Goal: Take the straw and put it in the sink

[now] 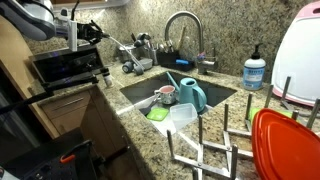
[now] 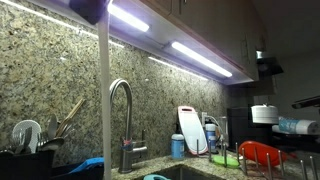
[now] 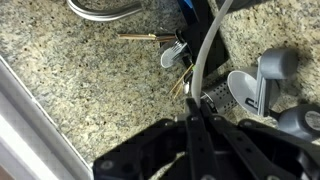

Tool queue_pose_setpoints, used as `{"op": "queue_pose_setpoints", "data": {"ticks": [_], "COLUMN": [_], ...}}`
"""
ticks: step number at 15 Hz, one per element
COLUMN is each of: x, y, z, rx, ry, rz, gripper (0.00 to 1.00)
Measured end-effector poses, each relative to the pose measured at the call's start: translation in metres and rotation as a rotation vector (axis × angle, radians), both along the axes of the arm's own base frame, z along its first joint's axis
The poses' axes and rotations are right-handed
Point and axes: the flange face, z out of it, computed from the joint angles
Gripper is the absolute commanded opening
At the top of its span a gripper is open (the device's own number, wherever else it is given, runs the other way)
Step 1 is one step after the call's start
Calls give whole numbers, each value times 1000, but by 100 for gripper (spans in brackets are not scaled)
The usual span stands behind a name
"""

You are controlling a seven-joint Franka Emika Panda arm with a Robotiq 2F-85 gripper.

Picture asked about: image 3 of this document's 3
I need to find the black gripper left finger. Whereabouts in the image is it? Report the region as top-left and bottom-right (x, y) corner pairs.
(184, 98), (218, 180)

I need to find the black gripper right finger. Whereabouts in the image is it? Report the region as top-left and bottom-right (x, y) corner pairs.
(199, 100), (268, 180)

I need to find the perforated metal utensil holder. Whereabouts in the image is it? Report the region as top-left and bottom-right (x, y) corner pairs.
(199, 78), (239, 114)

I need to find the wooden chopstick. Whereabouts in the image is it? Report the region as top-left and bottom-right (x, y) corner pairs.
(172, 83), (186, 100)
(168, 63), (195, 95)

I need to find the black utensil caddy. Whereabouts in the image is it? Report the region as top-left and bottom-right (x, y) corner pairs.
(175, 0), (231, 78)

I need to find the wooden spoon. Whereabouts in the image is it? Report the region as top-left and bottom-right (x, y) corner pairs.
(118, 32), (176, 43)

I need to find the steel gooseneck faucet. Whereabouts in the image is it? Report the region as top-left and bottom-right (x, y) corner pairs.
(66, 0), (144, 23)

